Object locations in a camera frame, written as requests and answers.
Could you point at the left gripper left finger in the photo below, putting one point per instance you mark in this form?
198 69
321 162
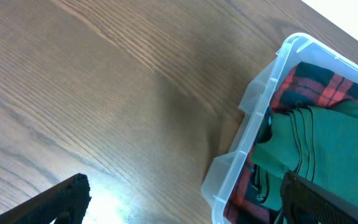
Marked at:
65 202

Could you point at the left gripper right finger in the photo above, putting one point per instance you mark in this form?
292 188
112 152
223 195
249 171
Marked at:
306 202

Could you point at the dark green garment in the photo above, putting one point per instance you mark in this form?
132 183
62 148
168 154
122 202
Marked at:
318 144

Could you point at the clear plastic storage bin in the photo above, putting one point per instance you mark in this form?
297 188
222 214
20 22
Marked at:
225 169

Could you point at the red navy plaid shirt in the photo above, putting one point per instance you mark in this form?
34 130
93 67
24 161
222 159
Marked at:
305 85

